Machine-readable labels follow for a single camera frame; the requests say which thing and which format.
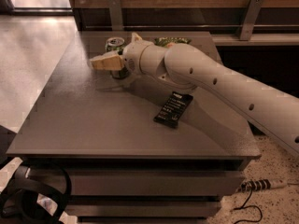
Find grey drawer cabinet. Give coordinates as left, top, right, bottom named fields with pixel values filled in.
left=8, top=32, right=260, bottom=224

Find black headphones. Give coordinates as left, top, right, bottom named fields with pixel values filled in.
left=0, top=161, right=72, bottom=224

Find black power cable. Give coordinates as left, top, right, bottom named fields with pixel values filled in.
left=233, top=187, right=263, bottom=224

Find metal bracket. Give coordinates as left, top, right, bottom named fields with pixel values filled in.
left=238, top=0, right=264, bottom=41
left=108, top=0, right=123, bottom=31

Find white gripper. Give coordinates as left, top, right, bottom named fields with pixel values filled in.
left=90, top=33, right=153, bottom=75

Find right metal bracket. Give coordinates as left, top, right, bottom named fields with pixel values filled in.
left=238, top=0, right=264, bottom=41

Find left metal bracket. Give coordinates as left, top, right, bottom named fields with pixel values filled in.
left=108, top=0, right=123, bottom=31

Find green chip bag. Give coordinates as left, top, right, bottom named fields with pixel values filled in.
left=154, top=37, right=191, bottom=48

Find green soda can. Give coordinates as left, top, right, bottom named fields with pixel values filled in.
left=106, top=36, right=129, bottom=79

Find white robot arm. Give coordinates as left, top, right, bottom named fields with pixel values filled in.
left=90, top=33, right=299, bottom=156

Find black snack bar wrapper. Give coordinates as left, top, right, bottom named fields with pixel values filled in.
left=153, top=91, right=193, bottom=129

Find white power strip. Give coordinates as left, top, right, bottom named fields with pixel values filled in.
left=237, top=179, right=287, bottom=192

